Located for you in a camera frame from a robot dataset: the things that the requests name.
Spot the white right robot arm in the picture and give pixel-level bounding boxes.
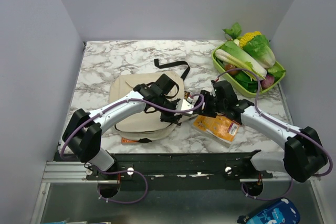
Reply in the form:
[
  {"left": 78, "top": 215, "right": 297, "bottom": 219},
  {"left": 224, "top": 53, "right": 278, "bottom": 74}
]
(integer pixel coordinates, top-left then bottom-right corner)
[{"left": 196, "top": 81, "right": 328, "bottom": 183}]

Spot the purple onion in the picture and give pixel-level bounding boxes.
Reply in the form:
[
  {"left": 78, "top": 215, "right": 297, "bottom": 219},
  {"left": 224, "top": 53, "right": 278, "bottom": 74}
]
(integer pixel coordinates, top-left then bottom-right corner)
[{"left": 261, "top": 74, "right": 275, "bottom": 90}]

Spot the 169-Storey Treehouse book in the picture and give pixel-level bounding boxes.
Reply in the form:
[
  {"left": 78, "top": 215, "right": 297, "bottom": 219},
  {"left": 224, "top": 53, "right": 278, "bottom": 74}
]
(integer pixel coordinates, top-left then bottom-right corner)
[{"left": 184, "top": 91, "right": 190, "bottom": 100}]

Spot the yellow orange paperback book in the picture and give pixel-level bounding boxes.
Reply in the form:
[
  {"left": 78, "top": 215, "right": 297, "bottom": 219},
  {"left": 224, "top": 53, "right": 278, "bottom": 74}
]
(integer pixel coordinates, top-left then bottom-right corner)
[{"left": 193, "top": 115, "right": 240, "bottom": 146}]

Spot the aluminium frame rail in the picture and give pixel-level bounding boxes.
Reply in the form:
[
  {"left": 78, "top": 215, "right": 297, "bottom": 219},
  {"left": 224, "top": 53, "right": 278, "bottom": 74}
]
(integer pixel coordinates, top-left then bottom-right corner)
[{"left": 41, "top": 158, "right": 322, "bottom": 184}]

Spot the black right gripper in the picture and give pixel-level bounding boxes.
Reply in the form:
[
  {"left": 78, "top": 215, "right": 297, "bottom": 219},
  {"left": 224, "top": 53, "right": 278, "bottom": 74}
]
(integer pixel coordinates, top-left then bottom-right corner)
[{"left": 193, "top": 89, "right": 226, "bottom": 118}]

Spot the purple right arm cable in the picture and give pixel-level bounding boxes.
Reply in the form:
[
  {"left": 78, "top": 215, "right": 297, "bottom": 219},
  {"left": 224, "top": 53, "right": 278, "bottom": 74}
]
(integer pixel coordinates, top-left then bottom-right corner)
[{"left": 211, "top": 68, "right": 333, "bottom": 200}]

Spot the dark green leafy vegetable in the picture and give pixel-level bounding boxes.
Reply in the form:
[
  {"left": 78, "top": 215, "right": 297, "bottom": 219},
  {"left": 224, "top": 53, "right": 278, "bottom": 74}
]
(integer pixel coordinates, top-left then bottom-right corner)
[{"left": 234, "top": 71, "right": 258, "bottom": 93}]

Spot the yellow corn cob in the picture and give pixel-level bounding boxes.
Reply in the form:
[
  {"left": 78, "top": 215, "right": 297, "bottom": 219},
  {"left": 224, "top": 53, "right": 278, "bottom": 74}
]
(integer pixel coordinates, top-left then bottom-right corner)
[{"left": 238, "top": 31, "right": 262, "bottom": 48}]

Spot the napa cabbage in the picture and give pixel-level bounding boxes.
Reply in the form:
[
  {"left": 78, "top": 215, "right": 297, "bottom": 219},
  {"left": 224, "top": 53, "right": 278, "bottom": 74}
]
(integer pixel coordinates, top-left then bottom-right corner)
[{"left": 214, "top": 40, "right": 267, "bottom": 80}]

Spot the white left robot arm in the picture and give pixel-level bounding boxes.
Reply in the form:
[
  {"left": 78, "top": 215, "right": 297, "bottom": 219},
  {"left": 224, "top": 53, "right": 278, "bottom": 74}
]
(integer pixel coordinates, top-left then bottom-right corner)
[{"left": 60, "top": 74, "right": 195, "bottom": 179}]

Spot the green plastic vegetable tray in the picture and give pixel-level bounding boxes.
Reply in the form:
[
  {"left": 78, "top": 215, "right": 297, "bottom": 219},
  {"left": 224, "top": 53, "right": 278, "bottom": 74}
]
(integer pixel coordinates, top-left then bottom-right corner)
[{"left": 212, "top": 43, "right": 286, "bottom": 98}]

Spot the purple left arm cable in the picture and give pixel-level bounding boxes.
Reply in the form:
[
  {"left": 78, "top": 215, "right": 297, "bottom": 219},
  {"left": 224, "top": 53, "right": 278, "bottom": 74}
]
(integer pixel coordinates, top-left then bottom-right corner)
[{"left": 59, "top": 93, "right": 205, "bottom": 204}]

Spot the green lettuce head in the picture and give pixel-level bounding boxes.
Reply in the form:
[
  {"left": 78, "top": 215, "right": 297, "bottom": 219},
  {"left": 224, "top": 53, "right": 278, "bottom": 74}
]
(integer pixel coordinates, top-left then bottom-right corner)
[{"left": 243, "top": 35, "right": 276, "bottom": 69}]

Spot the cream canvas backpack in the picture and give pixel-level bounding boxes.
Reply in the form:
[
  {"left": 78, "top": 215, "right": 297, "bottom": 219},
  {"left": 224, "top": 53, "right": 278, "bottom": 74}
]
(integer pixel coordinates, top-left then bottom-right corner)
[{"left": 109, "top": 59, "right": 191, "bottom": 143}]

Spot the brown mushroom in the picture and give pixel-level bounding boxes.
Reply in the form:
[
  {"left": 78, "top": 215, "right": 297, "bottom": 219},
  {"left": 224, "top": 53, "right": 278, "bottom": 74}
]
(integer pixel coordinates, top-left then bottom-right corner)
[{"left": 224, "top": 64, "right": 240, "bottom": 76}]

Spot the blue shark pencil case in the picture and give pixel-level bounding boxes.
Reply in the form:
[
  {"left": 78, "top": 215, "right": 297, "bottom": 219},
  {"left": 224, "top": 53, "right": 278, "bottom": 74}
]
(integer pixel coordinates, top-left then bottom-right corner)
[{"left": 237, "top": 198, "right": 301, "bottom": 224}]

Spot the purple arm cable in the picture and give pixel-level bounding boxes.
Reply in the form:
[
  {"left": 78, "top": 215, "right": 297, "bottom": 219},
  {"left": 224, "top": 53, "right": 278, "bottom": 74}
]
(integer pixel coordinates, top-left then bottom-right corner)
[
  {"left": 59, "top": 93, "right": 205, "bottom": 204},
  {"left": 211, "top": 68, "right": 333, "bottom": 200}
]

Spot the green leaf sprig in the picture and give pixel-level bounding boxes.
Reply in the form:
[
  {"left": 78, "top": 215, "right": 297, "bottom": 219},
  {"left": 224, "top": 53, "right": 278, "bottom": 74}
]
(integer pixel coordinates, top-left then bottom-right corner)
[{"left": 223, "top": 22, "right": 242, "bottom": 40}]

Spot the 78-Storey Treehouse book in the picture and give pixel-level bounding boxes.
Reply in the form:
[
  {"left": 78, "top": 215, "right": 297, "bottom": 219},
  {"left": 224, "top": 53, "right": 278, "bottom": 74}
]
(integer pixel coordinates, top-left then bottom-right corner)
[{"left": 121, "top": 137, "right": 139, "bottom": 145}]

